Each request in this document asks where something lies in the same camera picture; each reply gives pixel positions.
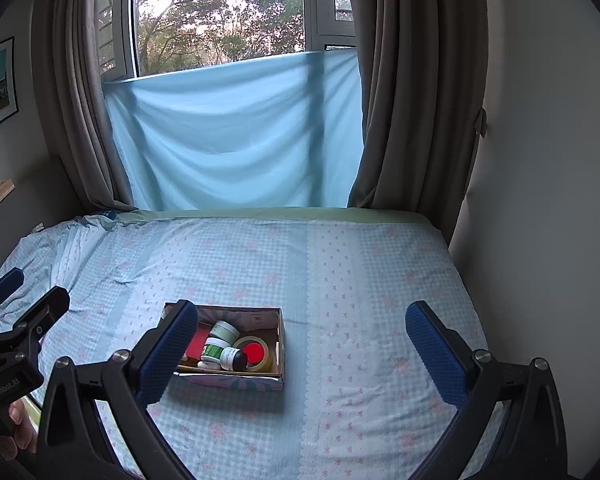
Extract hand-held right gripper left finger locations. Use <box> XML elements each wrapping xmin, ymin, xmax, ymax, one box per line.
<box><xmin>37</xmin><ymin>300</ymin><xmax>201</xmax><ymax>480</ymax></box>

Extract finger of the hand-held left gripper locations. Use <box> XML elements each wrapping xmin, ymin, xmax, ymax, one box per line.
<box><xmin>0</xmin><ymin>267</ymin><xmax>26</xmax><ymax>312</ymax></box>
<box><xmin>0</xmin><ymin>286</ymin><xmax>71</xmax><ymax>357</ymax></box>

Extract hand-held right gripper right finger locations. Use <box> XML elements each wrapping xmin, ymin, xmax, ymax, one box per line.
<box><xmin>405</xmin><ymin>301</ymin><xmax>569</xmax><ymax>480</ymax></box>

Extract white pill bottle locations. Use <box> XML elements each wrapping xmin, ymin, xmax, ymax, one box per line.
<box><xmin>202</xmin><ymin>337</ymin><xmax>236</xmax><ymax>372</ymax></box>

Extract green jar with white lid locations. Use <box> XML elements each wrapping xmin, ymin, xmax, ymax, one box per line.
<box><xmin>209</xmin><ymin>320</ymin><xmax>241</xmax><ymax>343</ymax></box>

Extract cardboard box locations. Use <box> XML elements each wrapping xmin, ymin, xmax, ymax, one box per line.
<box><xmin>160</xmin><ymin>301</ymin><xmax>287</xmax><ymax>394</ymax></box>

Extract yellow tape roll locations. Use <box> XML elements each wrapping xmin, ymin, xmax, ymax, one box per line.
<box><xmin>233</xmin><ymin>334</ymin><xmax>273</xmax><ymax>373</ymax></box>

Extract person's left hand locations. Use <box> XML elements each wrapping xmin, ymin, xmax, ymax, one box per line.
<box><xmin>0</xmin><ymin>399</ymin><xmax>40</xmax><ymax>461</ymax></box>

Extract red flat box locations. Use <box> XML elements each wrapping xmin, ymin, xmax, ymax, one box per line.
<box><xmin>182</xmin><ymin>325</ymin><xmax>212</xmax><ymax>362</ymax></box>

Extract grey curtain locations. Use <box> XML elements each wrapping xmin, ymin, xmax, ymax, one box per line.
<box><xmin>346</xmin><ymin>0</ymin><xmax>487</xmax><ymax>250</ymax></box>
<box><xmin>30</xmin><ymin>0</ymin><xmax>142</xmax><ymax>212</ymax></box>

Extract light blue cloth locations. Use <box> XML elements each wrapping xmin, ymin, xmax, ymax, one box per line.
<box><xmin>102</xmin><ymin>50</ymin><xmax>367</xmax><ymax>212</ymax></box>

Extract grey window frame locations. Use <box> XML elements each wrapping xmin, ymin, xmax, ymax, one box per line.
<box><xmin>95</xmin><ymin>0</ymin><xmax>362</xmax><ymax>84</ymax></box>

